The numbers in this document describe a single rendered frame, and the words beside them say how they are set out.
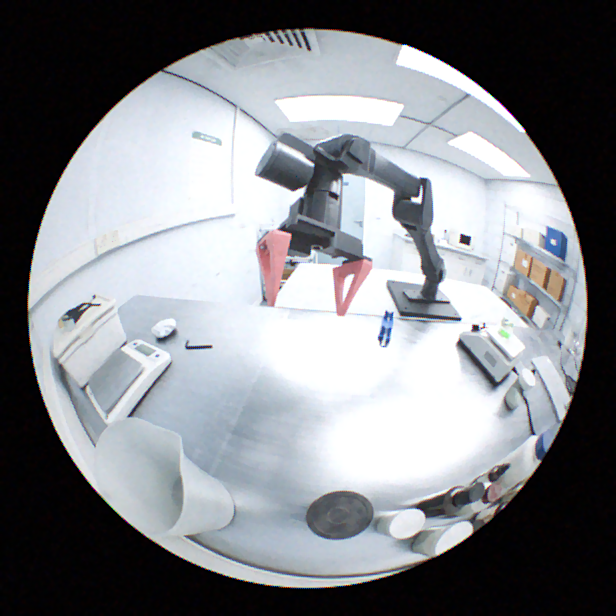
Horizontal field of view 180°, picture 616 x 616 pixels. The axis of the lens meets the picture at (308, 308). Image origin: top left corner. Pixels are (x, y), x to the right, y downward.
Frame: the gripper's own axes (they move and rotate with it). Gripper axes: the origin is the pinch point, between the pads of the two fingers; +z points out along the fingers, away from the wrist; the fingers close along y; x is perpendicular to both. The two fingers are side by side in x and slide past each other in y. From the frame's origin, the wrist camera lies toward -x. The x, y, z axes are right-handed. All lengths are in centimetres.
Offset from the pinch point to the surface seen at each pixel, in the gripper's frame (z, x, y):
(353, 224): -154, -194, -173
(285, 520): 27.7, 8.7, 4.8
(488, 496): 20.4, 27.5, -10.6
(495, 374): 10.7, 19.2, -41.8
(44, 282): 3, -35, 91
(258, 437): 20.9, -4.2, 3.9
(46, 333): 23, -40, 92
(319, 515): 20.6, 12.6, 3.4
